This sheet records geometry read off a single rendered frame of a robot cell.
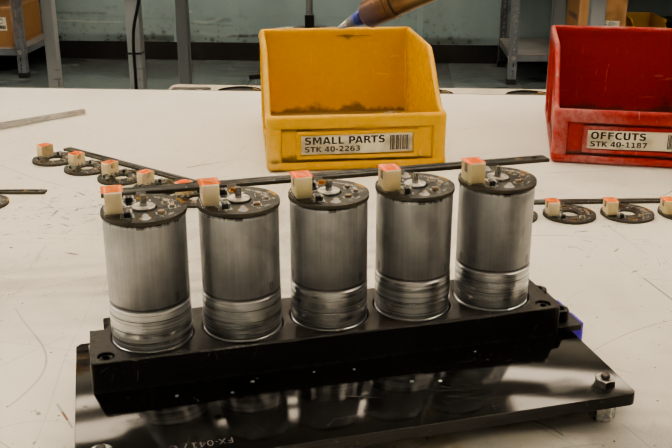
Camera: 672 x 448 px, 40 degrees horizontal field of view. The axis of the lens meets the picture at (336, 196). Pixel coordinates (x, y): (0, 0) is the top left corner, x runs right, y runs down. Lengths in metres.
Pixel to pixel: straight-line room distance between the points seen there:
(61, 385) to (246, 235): 0.08
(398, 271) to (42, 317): 0.14
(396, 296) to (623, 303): 0.11
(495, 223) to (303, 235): 0.06
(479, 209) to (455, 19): 4.39
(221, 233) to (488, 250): 0.09
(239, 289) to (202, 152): 0.28
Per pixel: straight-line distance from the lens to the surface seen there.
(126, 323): 0.28
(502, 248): 0.30
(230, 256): 0.27
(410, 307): 0.29
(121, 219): 0.27
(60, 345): 0.34
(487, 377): 0.29
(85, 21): 4.92
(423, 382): 0.28
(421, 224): 0.28
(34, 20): 4.83
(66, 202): 0.48
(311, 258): 0.28
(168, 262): 0.27
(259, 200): 0.28
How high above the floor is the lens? 0.91
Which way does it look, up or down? 19 degrees down
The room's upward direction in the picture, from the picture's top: straight up
